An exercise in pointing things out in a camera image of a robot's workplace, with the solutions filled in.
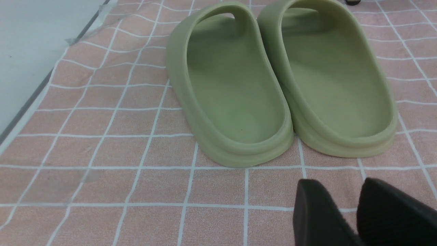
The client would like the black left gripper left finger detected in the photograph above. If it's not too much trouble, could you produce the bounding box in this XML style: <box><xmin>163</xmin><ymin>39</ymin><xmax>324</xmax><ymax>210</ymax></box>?
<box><xmin>293</xmin><ymin>179</ymin><xmax>365</xmax><ymax>246</ymax></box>

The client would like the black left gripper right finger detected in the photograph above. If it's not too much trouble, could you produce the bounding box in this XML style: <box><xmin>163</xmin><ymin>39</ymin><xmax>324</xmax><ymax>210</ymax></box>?
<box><xmin>356</xmin><ymin>177</ymin><xmax>437</xmax><ymax>246</ymax></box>

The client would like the right green foam slide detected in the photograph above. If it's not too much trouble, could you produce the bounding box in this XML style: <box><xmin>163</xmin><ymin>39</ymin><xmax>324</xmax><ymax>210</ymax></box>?
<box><xmin>257</xmin><ymin>0</ymin><xmax>398</xmax><ymax>158</ymax></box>

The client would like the green foam slide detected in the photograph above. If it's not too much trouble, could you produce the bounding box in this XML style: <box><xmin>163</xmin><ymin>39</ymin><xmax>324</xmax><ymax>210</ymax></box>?
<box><xmin>166</xmin><ymin>1</ymin><xmax>294</xmax><ymax>168</ymax></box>
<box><xmin>257</xmin><ymin>0</ymin><xmax>398</xmax><ymax>158</ymax></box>

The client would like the left green foam slide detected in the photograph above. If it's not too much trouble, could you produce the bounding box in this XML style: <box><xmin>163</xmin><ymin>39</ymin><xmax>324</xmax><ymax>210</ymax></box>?
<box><xmin>166</xmin><ymin>1</ymin><xmax>294</xmax><ymax>168</ymax></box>

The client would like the pink checked cloth mat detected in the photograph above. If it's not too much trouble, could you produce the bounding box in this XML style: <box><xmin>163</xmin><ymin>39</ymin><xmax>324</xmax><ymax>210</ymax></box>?
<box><xmin>0</xmin><ymin>0</ymin><xmax>437</xmax><ymax>246</ymax></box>

